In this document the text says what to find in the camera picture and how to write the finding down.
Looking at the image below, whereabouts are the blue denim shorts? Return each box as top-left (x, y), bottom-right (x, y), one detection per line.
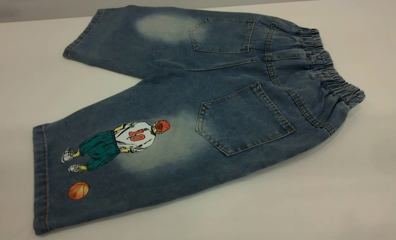
top-left (32, 4), bottom-right (366, 236)

